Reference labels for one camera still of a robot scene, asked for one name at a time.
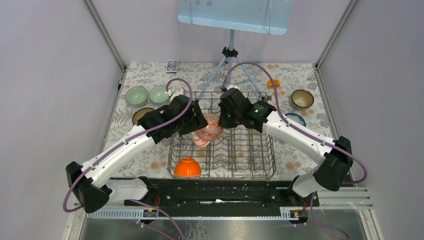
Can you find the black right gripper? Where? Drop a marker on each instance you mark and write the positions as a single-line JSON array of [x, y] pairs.
[[224, 123]]

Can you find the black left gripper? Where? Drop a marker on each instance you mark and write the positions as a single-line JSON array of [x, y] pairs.
[[198, 121]]

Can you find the blue white zigzag bowl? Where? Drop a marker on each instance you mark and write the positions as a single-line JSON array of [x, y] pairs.
[[213, 130]]

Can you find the pale green checkered bowl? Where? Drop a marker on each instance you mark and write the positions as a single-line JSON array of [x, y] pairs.
[[158, 95]]

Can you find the pink speckled bowl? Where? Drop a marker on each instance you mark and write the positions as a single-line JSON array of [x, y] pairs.
[[140, 113]]

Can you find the light green bowl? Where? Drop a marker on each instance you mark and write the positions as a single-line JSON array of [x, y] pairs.
[[136, 96]]

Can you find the white blue floral bowl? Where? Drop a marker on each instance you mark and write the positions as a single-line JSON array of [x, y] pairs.
[[296, 118]]

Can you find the dark brown patterned bowl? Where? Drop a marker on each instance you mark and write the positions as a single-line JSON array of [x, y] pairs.
[[302, 99]]

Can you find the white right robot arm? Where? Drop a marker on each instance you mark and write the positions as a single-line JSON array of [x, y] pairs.
[[331, 156]]

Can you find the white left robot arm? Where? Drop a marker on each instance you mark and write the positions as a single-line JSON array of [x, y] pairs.
[[90, 182]]

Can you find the white red patterned bowl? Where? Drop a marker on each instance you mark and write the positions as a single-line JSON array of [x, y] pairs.
[[197, 141]]

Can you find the orange bowl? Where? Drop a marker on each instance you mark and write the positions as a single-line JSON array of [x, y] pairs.
[[187, 167]]

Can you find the playing card box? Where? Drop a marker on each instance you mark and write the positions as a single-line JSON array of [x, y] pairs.
[[171, 66]]

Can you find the small yellow orange toy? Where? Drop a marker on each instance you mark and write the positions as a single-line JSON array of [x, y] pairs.
[[275, 83]]

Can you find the light blue tripod stand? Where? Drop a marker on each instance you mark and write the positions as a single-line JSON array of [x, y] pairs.
[[229, 54]]

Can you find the light blue board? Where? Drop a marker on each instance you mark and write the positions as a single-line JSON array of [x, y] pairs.
[[270, 17]]

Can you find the grey wire dish rack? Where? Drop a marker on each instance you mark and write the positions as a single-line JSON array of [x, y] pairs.
[[239, 153]]

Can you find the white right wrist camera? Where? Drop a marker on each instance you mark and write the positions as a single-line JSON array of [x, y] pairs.
[[232, 86]]

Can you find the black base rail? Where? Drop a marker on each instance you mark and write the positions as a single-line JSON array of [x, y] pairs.
[[222, 198]]

